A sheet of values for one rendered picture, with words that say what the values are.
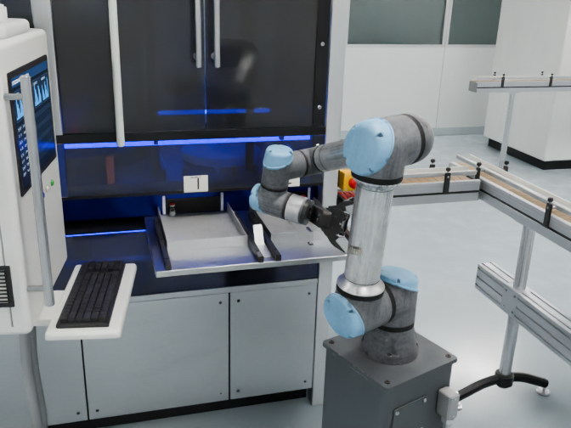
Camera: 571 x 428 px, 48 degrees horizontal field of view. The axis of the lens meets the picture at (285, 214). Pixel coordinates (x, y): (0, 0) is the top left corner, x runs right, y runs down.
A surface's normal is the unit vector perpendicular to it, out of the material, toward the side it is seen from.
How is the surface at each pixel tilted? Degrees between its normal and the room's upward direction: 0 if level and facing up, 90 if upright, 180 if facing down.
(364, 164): 82
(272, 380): 90
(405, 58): 90
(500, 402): 0
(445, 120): 90
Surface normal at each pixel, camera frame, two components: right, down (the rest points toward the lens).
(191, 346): 0.27, 0.34
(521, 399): 0.03, -0.94
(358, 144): -0.75, 0.07
